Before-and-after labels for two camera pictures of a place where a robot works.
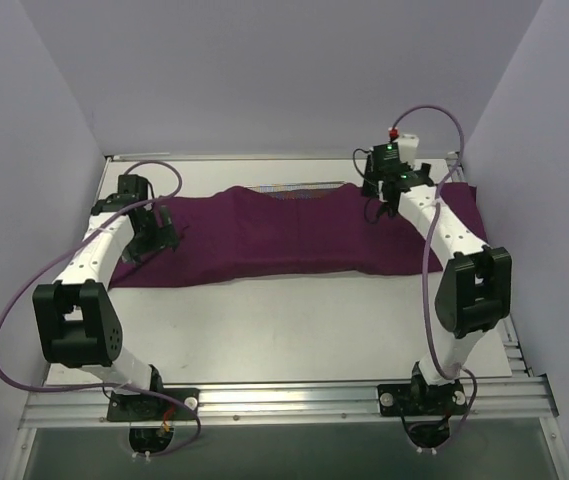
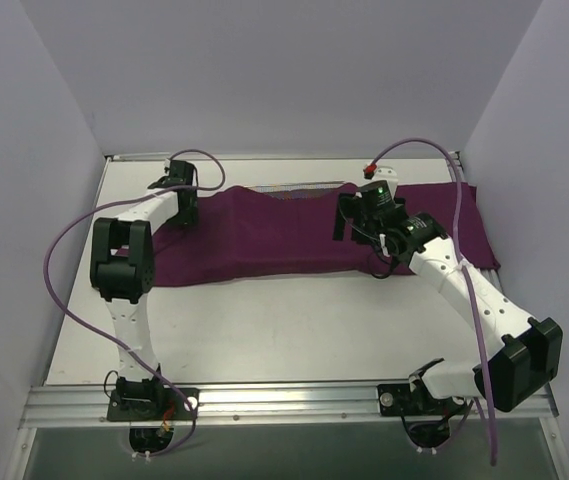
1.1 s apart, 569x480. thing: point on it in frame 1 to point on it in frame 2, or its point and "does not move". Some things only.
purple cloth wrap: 232,235 does not move
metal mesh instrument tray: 302,191 does not move
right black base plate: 417,400 does not move
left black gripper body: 156,238 to 184,211
